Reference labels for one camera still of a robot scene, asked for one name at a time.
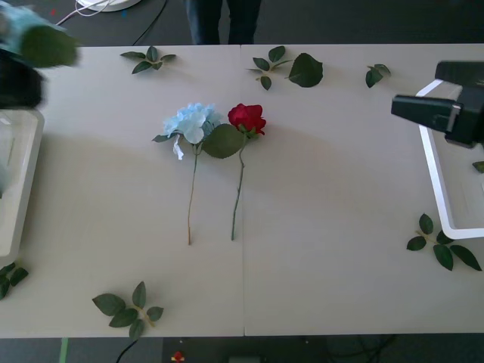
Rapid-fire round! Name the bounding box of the shallow white box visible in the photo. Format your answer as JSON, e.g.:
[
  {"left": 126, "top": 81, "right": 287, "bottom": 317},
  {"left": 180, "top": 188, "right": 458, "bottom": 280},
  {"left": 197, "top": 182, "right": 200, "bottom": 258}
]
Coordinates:
[
  {"left": 415, "top": 79, "right": 484, "bottom": 240},
  {"left": 0, "top": 107, "right": 45, "bottom": 258}
]

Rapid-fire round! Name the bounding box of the black floor cable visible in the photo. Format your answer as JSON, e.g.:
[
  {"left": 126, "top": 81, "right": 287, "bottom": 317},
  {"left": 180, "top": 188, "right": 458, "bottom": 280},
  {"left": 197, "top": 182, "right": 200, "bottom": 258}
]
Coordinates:
[
  {"left": 132, "top": 0, "right": 169, "bottom": 45},
  {"left": 115, "top": 339, "right": 139, "bottom": 363}
]

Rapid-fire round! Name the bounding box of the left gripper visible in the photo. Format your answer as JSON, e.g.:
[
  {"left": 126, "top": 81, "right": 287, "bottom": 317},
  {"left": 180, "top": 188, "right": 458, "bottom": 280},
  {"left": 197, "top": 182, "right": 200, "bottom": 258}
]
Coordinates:
[{"left": 0, "top": 51, "right": 48, "bottom": 110}]

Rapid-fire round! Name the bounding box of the green leaf twig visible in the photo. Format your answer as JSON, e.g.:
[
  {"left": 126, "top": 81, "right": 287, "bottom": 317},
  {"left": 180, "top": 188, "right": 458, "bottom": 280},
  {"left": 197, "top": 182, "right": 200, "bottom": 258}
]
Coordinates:
[
  {"left": 245, "top": 45, "right": 294, "bottom": 91},
  {"left": 120, "top": 45, "right": 177, "bottom": 75},
  {"left": 406, "top": 213, "right": 483, "bottom": 272},
  {"left": 365, "top": 63, "right": 392, "bottom": 89},
  {"left": 0, "top": 259, "right": 29, "bottom": 302},
  {"left": 92, "top": 281, "right": 165, "bottom": 341}
]

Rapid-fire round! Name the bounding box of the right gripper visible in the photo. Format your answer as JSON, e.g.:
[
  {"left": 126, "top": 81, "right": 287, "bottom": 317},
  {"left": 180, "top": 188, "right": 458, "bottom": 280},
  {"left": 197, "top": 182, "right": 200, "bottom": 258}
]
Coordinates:
[{"left": 391, "top": 60, "right": 484, "bottom": 149}]

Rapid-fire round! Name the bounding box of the large single green leaf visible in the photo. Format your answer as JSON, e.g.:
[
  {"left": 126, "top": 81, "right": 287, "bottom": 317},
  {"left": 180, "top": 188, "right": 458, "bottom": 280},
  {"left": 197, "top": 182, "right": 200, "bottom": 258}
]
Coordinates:
[{"left": 286, "top": 52, "right": 324, "bottom": 88}]

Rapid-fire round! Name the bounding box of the white floor cable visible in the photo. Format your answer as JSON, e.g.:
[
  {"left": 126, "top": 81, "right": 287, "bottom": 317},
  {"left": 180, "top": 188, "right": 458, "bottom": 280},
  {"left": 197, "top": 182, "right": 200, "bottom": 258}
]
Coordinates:
[{"left": 56, "top": 0, "right": 114, "bottom": 26}]

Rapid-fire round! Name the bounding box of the red artificial rose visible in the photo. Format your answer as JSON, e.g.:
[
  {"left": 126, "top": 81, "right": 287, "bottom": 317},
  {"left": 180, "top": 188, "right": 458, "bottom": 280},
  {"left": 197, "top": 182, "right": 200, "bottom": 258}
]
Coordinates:
[{"left": 228, "top": 104, "right": 268, "bottom": 241}]

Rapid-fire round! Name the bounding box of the person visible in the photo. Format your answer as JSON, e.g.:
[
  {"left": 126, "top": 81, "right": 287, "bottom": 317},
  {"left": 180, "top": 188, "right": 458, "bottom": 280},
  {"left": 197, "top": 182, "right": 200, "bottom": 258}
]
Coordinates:
[{"left": 185, "top": 0, "right": 262, "bottom": 45}]

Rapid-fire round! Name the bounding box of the white round base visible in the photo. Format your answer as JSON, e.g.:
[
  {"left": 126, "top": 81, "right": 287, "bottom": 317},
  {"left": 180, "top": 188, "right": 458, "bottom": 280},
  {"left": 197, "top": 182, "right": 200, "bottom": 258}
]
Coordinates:
[{"left": 75, "top": 0, "right": 141, "bottom": 13}]

